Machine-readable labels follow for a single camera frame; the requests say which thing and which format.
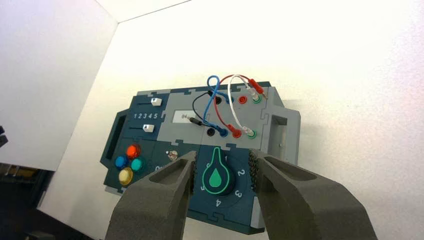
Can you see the red panel socket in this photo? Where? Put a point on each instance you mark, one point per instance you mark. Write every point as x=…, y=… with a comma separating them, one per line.
x=242, y=99

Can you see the white slider knob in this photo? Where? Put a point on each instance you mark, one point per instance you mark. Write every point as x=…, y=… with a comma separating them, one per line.
x=148, y=128
x=156, y=101

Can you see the yellow round push button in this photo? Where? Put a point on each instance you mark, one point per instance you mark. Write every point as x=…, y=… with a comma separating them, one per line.
x=126, y=176

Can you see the teal and grey control box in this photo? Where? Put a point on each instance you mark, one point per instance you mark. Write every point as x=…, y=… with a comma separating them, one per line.
x=185, y=132

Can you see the blue round push button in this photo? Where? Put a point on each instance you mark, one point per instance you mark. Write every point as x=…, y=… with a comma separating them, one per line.
x=121, y=162

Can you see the dark shelf with yellow items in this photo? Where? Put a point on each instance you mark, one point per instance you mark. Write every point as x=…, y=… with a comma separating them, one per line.
x=20, y=185

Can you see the white display window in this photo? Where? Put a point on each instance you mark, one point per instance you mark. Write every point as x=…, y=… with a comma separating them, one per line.
x=180, y=116

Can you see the black panel socket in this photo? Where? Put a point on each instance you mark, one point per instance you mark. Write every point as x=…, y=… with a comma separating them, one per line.
x=210, y=132

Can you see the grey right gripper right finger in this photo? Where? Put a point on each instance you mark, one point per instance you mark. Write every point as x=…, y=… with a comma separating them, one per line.
x=304, y=205

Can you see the white side board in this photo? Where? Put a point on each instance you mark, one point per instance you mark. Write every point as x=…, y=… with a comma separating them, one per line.
x=46, y=82

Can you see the dark object at image edge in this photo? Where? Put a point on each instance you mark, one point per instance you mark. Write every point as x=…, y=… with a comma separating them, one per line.
x=2, y=137

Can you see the teal round push button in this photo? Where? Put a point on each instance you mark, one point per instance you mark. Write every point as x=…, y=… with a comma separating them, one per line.
x=137, y=164

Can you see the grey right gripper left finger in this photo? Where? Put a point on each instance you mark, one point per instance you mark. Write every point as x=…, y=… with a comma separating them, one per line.
x=155, y=205

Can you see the teal rotary knob, green outline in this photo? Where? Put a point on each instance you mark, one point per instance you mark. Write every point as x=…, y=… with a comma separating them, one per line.
x=217, y=179

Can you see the orange round push button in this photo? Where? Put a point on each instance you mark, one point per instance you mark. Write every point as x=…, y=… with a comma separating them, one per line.
x=133, y=151

